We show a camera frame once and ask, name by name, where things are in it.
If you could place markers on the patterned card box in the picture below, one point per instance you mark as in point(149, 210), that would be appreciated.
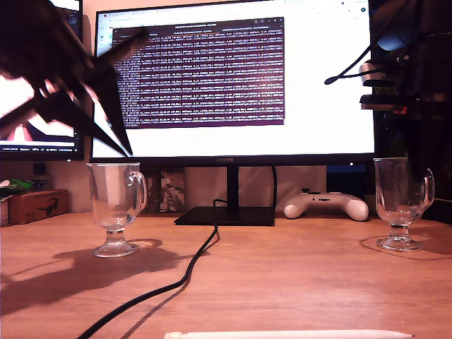
point(169, 192)

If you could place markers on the small white box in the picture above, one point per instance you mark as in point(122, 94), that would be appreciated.
point(4, 213)

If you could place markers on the small footed glass cup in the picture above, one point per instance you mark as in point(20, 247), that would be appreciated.
point(116, 208)
point(399, 208)

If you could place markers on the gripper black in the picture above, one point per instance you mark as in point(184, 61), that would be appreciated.
point(427, 77)

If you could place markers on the green snack packet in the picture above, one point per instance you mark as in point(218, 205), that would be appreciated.
point(14, 187)

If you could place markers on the large black Huawei monitor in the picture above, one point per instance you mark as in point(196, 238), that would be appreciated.
point(318, 116)

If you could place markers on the white pen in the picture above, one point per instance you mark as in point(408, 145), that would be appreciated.
point(282, 334)

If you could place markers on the white game controller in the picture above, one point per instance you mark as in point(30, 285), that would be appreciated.
point(328, 205)

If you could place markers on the cardboard box with sunglasses print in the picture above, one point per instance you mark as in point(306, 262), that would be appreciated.
point(35, 206)

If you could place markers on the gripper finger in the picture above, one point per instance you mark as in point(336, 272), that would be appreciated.
point(113, 109)
point(77, 116)

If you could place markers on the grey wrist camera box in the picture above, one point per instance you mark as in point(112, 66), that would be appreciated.
point(378, 72)

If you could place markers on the small black wall socket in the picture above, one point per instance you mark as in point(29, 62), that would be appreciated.
point(39, 170)

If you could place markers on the black monitor with code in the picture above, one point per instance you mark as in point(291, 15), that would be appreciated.
point(53, 136)

